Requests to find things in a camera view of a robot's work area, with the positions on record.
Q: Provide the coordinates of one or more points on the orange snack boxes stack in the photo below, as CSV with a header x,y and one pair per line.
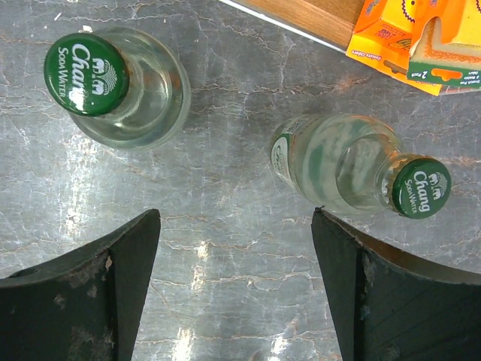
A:
x,y
433,46

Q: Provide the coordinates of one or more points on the glass bottle green cap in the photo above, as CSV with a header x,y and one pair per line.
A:
x,y
357,165
120,86

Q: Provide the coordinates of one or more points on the right glass bottle green cap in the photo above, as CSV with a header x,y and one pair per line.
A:
x,y
357,165

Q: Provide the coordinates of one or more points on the white wire wooden shelf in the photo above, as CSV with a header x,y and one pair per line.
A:
x,y
327,22

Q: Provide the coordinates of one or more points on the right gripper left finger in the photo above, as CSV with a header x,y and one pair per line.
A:
x,y
85,304

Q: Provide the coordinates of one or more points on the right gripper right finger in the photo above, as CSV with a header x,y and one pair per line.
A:
x,y
388,304

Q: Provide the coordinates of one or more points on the left glass bottle green cap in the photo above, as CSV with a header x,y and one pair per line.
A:
x,y
120,86

